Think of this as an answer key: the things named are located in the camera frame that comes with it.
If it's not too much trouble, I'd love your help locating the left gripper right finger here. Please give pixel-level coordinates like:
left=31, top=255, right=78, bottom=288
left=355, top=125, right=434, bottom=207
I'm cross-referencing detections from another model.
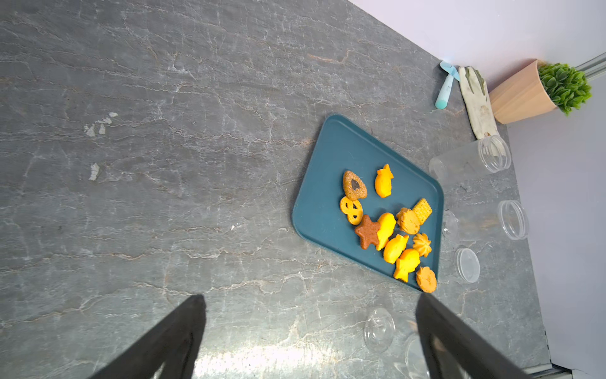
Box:
left=415, top=293, right=529, bottom=378

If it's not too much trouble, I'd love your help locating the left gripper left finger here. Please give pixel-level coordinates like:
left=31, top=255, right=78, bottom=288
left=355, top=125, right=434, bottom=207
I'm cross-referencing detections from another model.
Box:
left=93, top=295, right=207, bottom=378

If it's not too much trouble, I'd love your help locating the clear jar with cookies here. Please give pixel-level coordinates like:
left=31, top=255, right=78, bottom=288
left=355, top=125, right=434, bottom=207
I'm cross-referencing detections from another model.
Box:
left=442, top=200, right=530, bottom=242

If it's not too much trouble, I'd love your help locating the round brown cookie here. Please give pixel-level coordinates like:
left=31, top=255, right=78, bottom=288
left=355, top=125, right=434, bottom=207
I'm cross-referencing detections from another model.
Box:
left=416, top=267, right=437, bottom=293

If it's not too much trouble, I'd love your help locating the yellow swirl flower cookie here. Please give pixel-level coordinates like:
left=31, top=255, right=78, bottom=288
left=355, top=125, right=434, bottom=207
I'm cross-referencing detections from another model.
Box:
left=413, top=233, right=432, bottom=257

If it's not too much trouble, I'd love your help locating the round ridged orange cookie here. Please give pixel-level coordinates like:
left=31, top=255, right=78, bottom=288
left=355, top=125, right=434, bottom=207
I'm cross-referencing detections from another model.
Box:
left=396, top=208, right=421, bottom=235

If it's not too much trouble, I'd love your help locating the yellow square cracker cookie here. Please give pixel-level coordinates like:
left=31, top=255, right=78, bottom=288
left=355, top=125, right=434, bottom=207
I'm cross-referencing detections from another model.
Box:
left=413, top=198, right=432, bottom=225

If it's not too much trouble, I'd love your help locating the dark brown star cookie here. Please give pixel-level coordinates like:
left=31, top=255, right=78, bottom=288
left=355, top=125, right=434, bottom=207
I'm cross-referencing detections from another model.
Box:
left=354, top=214, right=381, bottom=250

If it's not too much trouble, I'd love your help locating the brown pretzel cookie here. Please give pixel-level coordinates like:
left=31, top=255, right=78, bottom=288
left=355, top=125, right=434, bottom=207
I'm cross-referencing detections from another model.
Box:
left=339, top=197, right=364, bottom=226

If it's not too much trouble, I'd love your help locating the teal plastic tray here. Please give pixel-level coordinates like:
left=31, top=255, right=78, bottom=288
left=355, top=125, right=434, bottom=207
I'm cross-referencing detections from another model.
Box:
left=292, top=114, right=444, bottom=278

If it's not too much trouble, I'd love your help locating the orange fish cookie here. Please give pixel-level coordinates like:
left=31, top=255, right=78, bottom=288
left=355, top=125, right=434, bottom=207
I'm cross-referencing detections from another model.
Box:
left=374, top=164, right=394, bottom=198

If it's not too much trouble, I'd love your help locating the brown heart cookie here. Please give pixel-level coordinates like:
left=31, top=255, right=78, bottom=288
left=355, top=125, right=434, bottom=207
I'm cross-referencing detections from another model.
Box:
left=342, top=171, right=368, bottom=202

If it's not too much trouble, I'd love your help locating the light blue garden trowel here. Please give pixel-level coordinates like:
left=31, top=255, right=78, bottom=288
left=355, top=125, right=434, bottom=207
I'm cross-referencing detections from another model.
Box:
left=435, top=61, right=460, bottom=110

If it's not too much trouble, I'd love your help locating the beige gardening glove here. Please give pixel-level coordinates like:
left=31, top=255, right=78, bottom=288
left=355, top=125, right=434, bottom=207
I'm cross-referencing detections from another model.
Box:
left=459, top=66, right=499, bottom=140

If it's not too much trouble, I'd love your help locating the potted green plant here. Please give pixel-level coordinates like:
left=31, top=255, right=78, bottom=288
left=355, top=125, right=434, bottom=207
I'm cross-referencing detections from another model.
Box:
left=490, top=60, right=592, bottom=124

